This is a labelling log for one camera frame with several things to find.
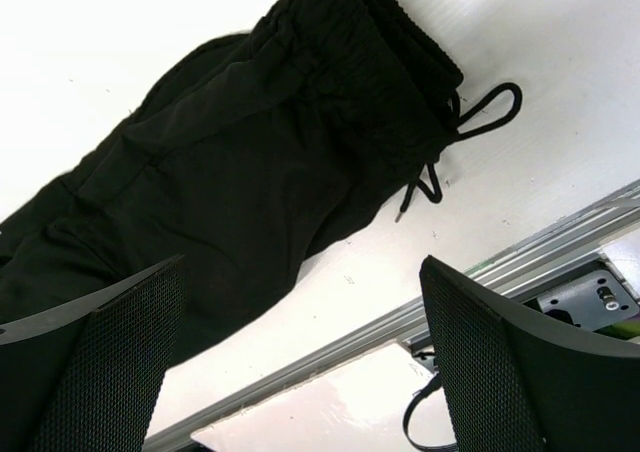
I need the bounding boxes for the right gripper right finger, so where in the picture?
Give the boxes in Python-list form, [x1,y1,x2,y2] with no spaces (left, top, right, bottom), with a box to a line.
[419,256,639,451]

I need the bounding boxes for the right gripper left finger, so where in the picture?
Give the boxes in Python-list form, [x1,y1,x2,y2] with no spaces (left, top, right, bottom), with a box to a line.
[1,255,187,451]

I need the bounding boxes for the black trousers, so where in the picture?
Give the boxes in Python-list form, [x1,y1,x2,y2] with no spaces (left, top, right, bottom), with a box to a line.
[1,0,469,365]

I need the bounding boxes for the aluminium front rail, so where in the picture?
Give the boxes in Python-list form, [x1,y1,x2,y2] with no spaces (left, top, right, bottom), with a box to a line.
[142,182,639,451]

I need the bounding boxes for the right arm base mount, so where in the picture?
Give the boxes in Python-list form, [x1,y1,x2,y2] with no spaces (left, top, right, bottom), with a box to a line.
[409,231,640,373]

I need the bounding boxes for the black base cable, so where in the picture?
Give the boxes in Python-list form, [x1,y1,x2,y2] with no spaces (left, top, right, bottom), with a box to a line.
[402,371,459,452]

